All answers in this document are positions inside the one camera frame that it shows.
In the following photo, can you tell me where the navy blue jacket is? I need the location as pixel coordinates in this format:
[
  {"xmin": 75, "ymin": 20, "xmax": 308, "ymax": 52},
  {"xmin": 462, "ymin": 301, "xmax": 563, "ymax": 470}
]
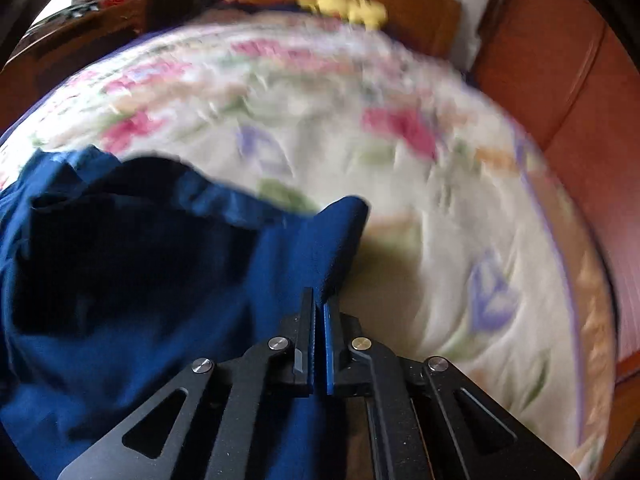
[{"xmin": 0, "ymin": 146, "xmax": 371, "ymax": 480}]

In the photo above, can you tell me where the yellow plush toy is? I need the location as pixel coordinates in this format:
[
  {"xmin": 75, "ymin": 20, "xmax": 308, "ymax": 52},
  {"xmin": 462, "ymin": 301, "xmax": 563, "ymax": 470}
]
[{"xmin": 295, "ymin": 0, "xmax": 388, "ymax": 31}]

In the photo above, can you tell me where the wooden desk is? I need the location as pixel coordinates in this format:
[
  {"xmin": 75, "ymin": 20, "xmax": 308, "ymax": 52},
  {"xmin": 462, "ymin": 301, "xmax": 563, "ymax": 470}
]
[{"xmin": 0, "ymin": 0, "xmax": 151, "ymax": 126}]

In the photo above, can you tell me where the wooden bed headboard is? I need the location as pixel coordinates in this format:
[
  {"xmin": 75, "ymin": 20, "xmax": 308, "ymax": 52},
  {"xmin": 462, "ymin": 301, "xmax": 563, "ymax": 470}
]
[{"xmin": 235, "ymin": 0, "xmax": 463, "ymax": 58}]

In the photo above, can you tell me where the wooden louvered wardrobe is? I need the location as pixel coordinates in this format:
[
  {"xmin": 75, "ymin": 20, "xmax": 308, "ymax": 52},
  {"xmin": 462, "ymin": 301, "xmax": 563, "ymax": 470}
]
[{"xmin": 472, "ymin": 0, "xmax": 640, "ymax": 461}]

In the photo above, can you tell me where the dark wooden chair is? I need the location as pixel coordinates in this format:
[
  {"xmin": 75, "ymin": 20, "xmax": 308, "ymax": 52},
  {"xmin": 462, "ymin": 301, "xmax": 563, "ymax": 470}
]
[{"xmin": 142, "ymin": 0, "xmax": 211, "ymax": 33}]

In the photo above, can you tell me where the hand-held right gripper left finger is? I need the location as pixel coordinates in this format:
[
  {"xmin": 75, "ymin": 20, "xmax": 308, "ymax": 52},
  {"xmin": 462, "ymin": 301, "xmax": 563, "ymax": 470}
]
[{"xmin": 57, "ymin": 287, "xmax": 317, "ymax": 480}]

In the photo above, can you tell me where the floral quilt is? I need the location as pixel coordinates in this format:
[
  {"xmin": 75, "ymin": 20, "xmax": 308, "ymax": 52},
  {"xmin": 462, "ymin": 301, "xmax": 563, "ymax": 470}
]
[{"xmin": 0, "ymin": 12, "xmax": 618, "ymax": 480}]

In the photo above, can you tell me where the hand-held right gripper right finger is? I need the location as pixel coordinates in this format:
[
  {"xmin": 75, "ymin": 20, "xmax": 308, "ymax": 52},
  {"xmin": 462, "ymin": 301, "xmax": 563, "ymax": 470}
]
[{"xmin": 322, "ymin": 300, "xmax": 581, "ymax": 480}]

